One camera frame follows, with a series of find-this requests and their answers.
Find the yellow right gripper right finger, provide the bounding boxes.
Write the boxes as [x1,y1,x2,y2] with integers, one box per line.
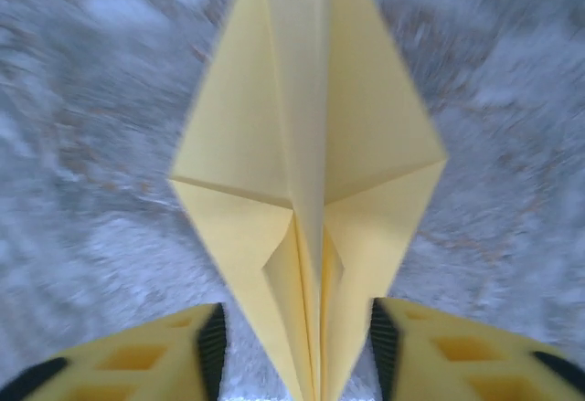
[369,298,585,401]

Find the yellow square paper sheet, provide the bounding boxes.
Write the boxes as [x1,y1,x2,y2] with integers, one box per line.
[167,0,450,401]

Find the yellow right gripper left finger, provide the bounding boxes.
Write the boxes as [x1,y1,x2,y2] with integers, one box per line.
[0,302,228,401]

